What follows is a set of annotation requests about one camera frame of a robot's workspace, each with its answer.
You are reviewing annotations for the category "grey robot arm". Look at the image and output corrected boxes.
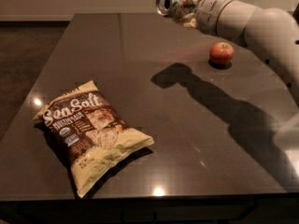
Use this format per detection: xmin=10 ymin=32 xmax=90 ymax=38
xmin=178 ymin=0 xmax=299 ymax=104

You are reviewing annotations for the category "red apple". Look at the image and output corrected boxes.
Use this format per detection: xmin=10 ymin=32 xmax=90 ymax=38
xmin=209 ymin=42 xmax=235 ymax=66

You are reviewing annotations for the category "sea salt chip bag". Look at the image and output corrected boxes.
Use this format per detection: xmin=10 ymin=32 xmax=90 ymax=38
xmin=34 ymin=81 xmax=154 ymax=197

